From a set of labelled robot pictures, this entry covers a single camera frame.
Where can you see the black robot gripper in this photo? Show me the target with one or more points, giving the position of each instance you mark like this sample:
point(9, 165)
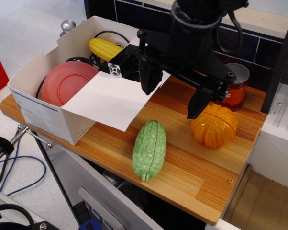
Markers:
point(186, 52)

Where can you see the white cardboard box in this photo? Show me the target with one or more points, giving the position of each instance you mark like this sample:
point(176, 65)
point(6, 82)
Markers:
point(106, 99)

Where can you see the black aluminium extrusion bar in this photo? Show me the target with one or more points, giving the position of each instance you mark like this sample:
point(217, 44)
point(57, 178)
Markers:
point(125, 64)

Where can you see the orange toy pumpkin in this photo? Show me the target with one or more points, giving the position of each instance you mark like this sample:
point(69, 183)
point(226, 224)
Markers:
point(215, 126)

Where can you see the red metal can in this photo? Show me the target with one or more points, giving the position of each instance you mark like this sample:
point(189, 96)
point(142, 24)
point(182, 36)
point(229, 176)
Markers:
point(236, 92)

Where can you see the green toy bitter gourd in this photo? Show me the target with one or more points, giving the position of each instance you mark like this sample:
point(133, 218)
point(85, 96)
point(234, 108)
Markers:
point(149, 150)

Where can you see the yellow toy corn cob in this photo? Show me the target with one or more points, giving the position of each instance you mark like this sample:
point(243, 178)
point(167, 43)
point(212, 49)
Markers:
point(104, 49)

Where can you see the red plastic bowl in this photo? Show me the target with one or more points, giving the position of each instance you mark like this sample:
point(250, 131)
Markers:
point(64, 81)

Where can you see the silver round knob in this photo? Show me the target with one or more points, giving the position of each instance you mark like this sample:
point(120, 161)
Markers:
point(66, 26)

